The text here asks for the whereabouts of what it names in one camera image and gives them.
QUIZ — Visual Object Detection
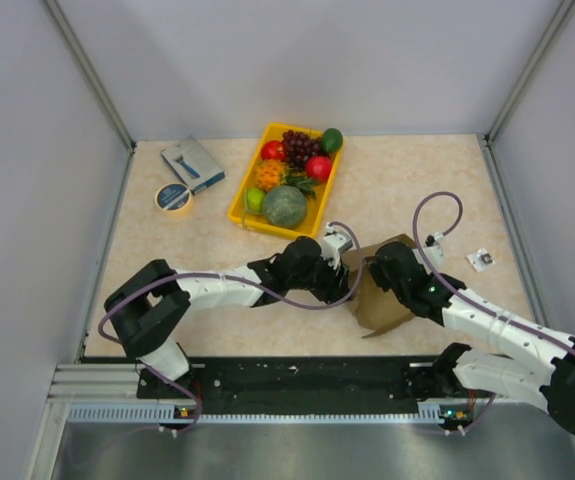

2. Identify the orange pineapple fruit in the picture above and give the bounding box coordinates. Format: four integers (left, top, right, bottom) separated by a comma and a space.
255, 160, 318, 198

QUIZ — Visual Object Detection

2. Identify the dark red grape bunch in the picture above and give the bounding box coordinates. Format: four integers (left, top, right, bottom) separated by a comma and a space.
282, 130, 322, 171

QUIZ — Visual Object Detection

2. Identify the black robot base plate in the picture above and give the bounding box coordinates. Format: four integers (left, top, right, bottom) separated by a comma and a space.
136, 354, 473, 416

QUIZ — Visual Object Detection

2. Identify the green avocado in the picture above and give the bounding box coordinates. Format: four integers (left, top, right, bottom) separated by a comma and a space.
320, 128, 344, 154

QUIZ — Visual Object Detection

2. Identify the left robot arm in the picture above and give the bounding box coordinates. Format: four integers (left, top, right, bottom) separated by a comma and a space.
104, 233, 353, 397

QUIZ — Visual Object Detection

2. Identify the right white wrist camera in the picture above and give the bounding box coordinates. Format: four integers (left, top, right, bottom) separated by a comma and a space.
424, 232, 445, 268

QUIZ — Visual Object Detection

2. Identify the yellow plastic tray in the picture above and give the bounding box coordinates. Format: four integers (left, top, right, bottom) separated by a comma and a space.
228, 123, 344, 240

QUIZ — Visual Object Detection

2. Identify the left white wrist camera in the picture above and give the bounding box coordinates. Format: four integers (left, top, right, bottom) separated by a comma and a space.
320, 222, 354, 269

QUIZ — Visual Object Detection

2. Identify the red pomegranate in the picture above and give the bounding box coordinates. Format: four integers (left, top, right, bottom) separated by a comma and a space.
305, 156, 333, 184

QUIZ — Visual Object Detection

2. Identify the grey slotted cable duct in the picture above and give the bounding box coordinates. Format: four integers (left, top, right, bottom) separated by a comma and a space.
67, 403, 465, 425

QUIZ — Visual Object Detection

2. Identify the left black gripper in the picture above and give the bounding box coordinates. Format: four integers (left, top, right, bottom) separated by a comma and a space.
288, 249, 353, 306

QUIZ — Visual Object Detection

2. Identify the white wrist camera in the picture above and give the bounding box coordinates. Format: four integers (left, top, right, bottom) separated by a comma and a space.
320, 222, 354, 269
424, 232, 445, 268

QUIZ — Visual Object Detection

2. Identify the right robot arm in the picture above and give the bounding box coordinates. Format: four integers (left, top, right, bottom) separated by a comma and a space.
367, 241, 575, 436

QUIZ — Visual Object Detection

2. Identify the green cantaloupe melon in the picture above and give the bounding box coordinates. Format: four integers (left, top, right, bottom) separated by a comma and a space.
262, 185, 308, 229

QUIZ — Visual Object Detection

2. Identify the small white tag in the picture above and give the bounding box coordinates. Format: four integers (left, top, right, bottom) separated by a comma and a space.
467, 248, 495, 273

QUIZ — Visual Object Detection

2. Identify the red apple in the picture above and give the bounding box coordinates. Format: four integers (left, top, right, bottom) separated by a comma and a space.
261, 140, 287, 162

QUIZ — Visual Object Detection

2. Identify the razor package box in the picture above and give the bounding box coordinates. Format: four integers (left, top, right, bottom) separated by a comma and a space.
161, 136, 225, 195

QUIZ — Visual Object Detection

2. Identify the masking tape roll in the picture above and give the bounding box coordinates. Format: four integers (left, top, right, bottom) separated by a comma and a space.
154, 183, 193, 217

